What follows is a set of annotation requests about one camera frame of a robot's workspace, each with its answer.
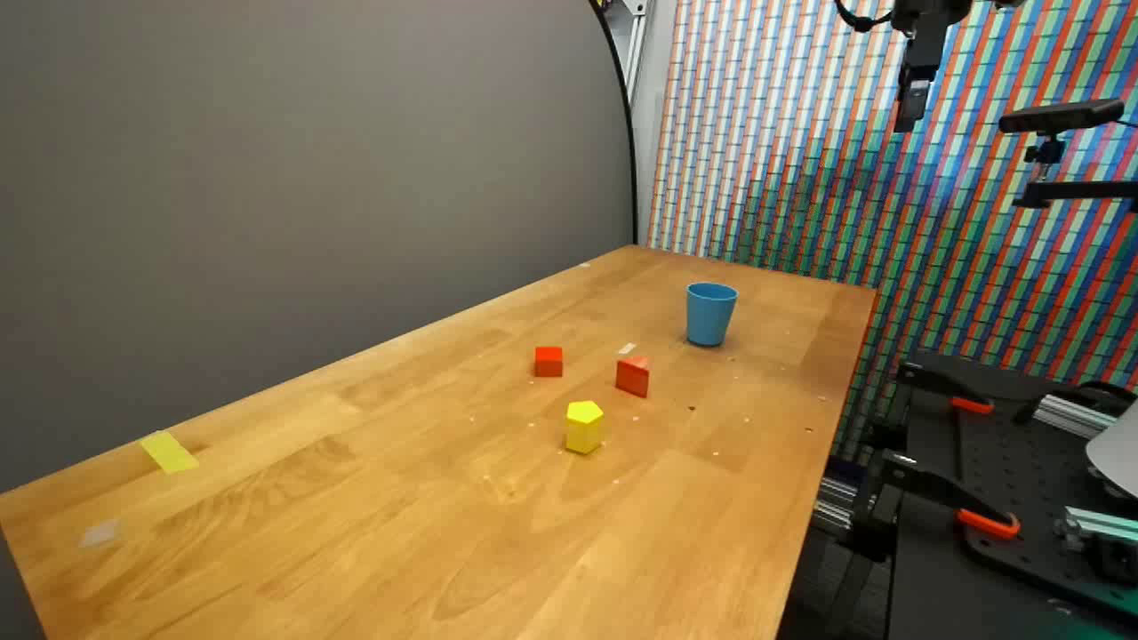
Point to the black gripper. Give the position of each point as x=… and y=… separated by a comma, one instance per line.
x=926, y=30

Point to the yellow pentagon block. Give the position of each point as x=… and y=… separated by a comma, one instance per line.
x=581, y=427

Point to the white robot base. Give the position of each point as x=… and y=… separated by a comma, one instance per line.
x=1121, y=456

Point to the blue plastic cup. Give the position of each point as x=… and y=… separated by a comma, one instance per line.
x=709, y=316

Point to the red block with white mark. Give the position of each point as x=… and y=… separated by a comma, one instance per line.
x=632, y=375

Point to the orange-red cube block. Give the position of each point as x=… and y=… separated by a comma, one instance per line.
x=549, y=360

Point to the silver aluminium extrusion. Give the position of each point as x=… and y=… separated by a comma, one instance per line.
x=1072, y=413
x=1105, y=531

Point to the yellow tape strip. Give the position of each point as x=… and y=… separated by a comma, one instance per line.
x=168, y=453

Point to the black camera bar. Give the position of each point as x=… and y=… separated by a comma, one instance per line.
x=1072, y=190

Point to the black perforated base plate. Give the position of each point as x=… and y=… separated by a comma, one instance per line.
x=1018, y=475

